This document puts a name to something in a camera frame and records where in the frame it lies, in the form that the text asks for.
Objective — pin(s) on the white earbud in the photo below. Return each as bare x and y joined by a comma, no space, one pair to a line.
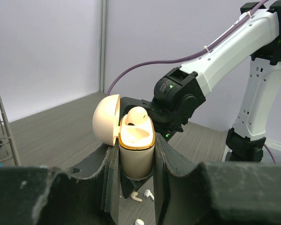
148,194
139,222

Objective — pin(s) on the beige earbud charging case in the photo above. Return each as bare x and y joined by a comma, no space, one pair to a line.
136,143

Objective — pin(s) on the white earbud right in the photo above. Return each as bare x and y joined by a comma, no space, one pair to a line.
148,194

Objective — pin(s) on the white earbud left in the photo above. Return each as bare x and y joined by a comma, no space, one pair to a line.
139,222

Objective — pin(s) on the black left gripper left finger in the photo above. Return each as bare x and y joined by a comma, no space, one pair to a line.
85,194

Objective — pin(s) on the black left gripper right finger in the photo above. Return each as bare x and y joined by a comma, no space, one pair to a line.
224,193

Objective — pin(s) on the beige earbud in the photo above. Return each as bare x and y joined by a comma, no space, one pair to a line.
134,196
136,116

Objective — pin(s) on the grey wire dish rack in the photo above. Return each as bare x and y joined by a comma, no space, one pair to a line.
8,151

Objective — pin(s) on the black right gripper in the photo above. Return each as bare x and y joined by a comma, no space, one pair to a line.
165,122

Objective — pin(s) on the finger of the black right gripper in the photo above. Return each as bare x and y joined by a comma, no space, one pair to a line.
128,185

